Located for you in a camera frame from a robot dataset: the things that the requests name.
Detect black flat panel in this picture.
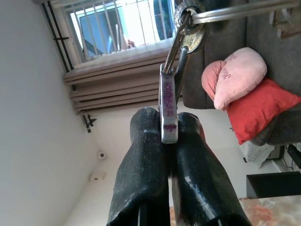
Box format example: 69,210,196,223
246,171,301,199

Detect beige folded curtain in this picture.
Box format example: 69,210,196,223
63,40,186,116

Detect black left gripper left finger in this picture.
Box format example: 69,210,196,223
106,107,170,226

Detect marble pattern table red rim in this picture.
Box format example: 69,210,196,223
238,197,301,226

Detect white lace table cloth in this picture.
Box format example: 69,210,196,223
242,140,283,169

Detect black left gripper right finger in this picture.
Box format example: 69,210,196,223
170,112,252,226

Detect window with white metal grille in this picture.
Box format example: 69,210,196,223
50,0,179,64

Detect key bunch with purple tag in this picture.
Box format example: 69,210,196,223
159,0,299,145

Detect salmon pink cushion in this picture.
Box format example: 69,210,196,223
201,60,228,101

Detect black curtain rod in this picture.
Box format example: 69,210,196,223
41,1,97,134

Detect red cushion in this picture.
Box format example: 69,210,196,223
225,78,301,145

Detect light pink cushion with script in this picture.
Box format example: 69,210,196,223
213,47,268,111

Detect dark brown sofa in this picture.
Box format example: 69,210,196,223
182,0,301,146

